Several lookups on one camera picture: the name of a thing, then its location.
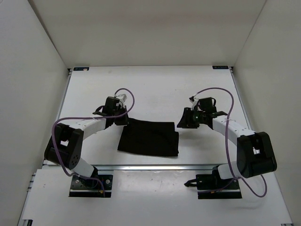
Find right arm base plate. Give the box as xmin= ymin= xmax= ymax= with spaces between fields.
xmin=184 ymin=169 xmax=242 ymax=200

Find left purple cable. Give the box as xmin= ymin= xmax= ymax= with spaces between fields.
xmin=52 ymin=88 xmax=135 ymax=197

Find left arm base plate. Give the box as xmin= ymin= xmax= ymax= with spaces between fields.
xmin=69 ymin=174 xmax=113 ymax=198

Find purple cable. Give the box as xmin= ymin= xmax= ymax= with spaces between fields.
xmin=191 ymin=88 xmax=268 ymax=197
xmin=52 ymin=88 xmax=135 ymax=197

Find right blue label sticker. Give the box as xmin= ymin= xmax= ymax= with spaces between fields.
xmin=212 ymin=65 xmax=229 ymax=70

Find aluminium rail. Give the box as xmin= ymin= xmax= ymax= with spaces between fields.
xmin=95 ymin=164 xmax=217 ymax=171

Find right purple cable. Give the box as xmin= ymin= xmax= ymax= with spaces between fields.
xmin=191 ymin=88 xmax=268 ymax=197

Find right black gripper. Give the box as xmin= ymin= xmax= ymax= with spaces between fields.
xmin=177 ymin=108 xmax=206 ymax=129

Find blue label sticker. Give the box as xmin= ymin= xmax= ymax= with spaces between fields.
xmin=212 ymin=65 xmax=229 ymax=70
xmin=73 ymin=67 xmax=89 ymax=71

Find left blue label sticker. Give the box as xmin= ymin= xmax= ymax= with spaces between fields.
xmin=73 ymin=67 xmax=89 ymax=71

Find black skirt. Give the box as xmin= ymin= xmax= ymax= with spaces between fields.
xmin=118 ymin=118 xmax=179 ymax=158

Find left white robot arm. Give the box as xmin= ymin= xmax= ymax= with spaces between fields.
xmin=44 ymin=94 xmax=128 ymax=187

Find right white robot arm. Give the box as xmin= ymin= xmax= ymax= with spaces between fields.
xmin=177 ymin=97 xmax=277 ymax=189

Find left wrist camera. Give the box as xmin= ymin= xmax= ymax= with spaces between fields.
xmin=114 ymin=94 xmax=127 ymax=108

